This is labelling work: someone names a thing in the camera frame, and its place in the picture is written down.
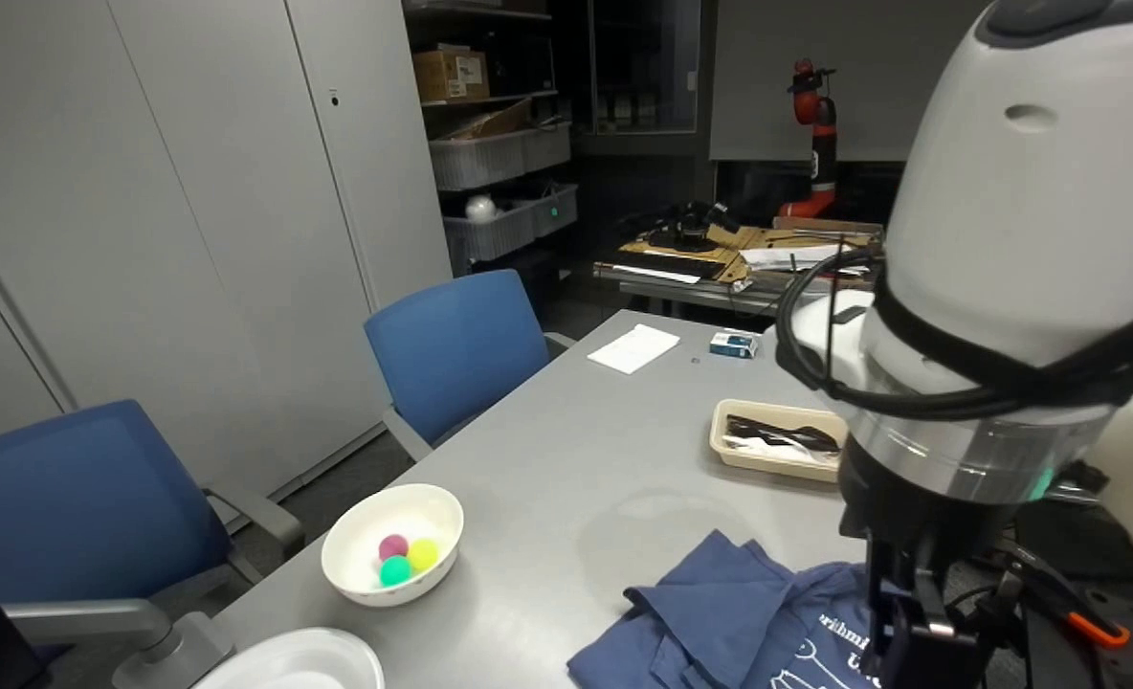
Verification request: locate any white floral bowl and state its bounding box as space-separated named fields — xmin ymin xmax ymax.
xmin=317 ymin=480 xmax=469 ymax=613

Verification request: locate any grey side table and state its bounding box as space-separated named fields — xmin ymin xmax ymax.
xmin=591 ymin=216 xmax=890 ymax=323

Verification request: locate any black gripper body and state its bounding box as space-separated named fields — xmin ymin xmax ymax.
xmin=863 ymin=532 xmax=987 ymax=689

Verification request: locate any blue office chair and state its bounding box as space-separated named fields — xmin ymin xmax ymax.
xmin=0 ymin=400 xmax=305 ymax=689
xmin=359 ymin=264 xmax=575 ymax=463

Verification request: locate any white round object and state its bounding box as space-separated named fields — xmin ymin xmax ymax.
xmin=460 ymin=192 xmax=503 ymax=231

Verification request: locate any blue printed T-shirt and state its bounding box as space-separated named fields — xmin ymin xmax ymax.
xmin=563 ymin=529 xmax=892 ymax=689

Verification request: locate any black plastic cutlery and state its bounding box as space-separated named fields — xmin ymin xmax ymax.
xmin=724 ymin=411 xmax=845 ymax=458

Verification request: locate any white plate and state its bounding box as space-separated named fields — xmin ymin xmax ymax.
xmin=192 ymin=624 xmax=388 ymax=689

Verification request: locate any red and black device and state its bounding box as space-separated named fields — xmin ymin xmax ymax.
xmin=779 ymin=55 xmax=844 ymax=222

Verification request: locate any small blue box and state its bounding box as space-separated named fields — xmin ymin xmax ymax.
xmin=704 ymin=329 xmax=765 ymax=365

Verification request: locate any cardboard box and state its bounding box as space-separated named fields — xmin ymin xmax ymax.
xmin=410 ymin=39 xmax=494 ymax=109

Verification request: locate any black tripod with orange clamp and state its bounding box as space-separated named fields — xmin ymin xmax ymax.
xmin=982 ymin=540 xmax=1133 ymax=689

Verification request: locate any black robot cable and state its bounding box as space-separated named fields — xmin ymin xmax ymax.
xmin=774 ymin=247 xmax=1133 ymax=425

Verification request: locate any beige plastic tray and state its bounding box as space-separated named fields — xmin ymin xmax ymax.
xmin=704 ymin=395 xmax=857 ymax=488

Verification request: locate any stack of white papers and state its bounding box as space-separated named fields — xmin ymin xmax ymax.
xmin=734 ymin=238 xmax=880 ymax=280

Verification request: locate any grey storage bin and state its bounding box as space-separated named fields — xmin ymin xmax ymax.
xmin=430 ymin=115 xmax=575 ymax=197
xmin=441 ymin=181 xmax=582 ymax=271

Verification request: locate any white paper sheet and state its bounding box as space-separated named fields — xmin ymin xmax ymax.
xmin=587 ymin=323 xmax=681 ymax=379

